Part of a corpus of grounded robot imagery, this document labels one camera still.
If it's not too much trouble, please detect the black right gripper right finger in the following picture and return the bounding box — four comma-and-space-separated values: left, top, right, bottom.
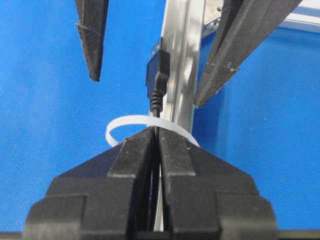
159, 129, 277, 240

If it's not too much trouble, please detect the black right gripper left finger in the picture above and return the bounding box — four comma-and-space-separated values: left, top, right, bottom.
22, 127, 155, 240

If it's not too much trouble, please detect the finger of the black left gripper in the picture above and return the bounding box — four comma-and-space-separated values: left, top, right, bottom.
193, 0, 301, 107
75, 0, 109, 82

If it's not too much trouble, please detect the black USB cable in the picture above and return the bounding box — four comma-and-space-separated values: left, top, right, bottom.
145, 37, 171, 232

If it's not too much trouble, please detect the white zip tie loop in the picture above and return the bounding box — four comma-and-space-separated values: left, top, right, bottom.
105, 115, 200, 147

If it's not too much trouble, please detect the blue table mat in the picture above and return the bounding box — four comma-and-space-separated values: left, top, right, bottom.
0, 0, 320, 232

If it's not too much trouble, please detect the aluminium corner bracket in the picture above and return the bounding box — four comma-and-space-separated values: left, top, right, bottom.
202, 0, 224, 38

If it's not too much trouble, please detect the aluminium extrusion rail far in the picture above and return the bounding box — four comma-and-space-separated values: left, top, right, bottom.
279, 0, 320, 33

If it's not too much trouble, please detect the aluminium extrusion rail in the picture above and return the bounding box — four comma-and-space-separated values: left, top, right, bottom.
152, 0, 210, 232
279, 0, 320, 33

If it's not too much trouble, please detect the aluminium extrusion rail left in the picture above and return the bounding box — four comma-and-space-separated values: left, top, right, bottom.
152, 0, 210, 232

